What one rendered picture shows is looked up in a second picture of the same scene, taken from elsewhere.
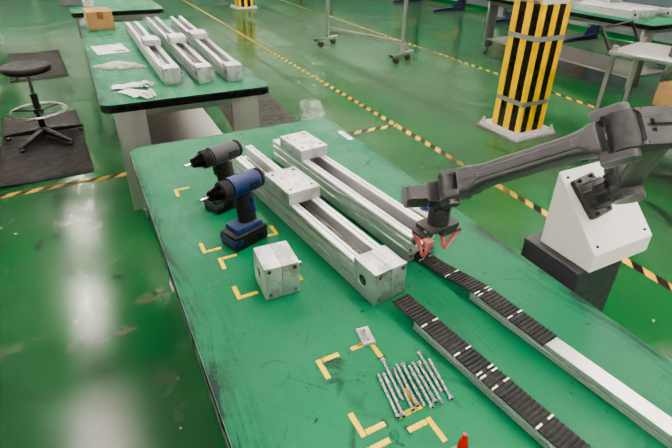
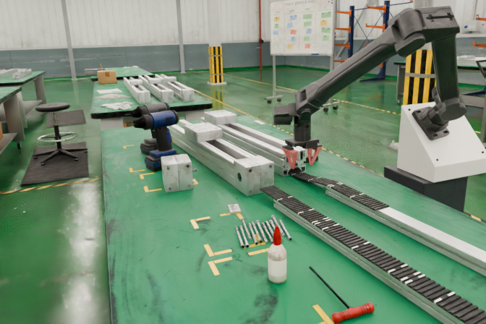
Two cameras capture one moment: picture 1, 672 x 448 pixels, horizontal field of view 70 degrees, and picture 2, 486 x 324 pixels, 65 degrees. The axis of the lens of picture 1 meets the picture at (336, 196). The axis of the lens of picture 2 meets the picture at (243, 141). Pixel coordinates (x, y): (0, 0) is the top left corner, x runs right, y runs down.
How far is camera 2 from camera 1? 47 cm
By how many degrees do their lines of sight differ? 16
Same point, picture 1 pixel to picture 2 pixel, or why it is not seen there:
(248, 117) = not seen: hidden behind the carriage
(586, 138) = (385, 36)
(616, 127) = (403, 22)
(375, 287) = (246, 178)
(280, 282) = (176, 178)
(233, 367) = (127, 221)
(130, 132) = not seen: hidden behind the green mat
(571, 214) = (414, 137)
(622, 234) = (461, 153)
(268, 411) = (143, 241)
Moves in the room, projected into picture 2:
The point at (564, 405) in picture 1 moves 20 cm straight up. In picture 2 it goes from (386, 246) to (393, 164)
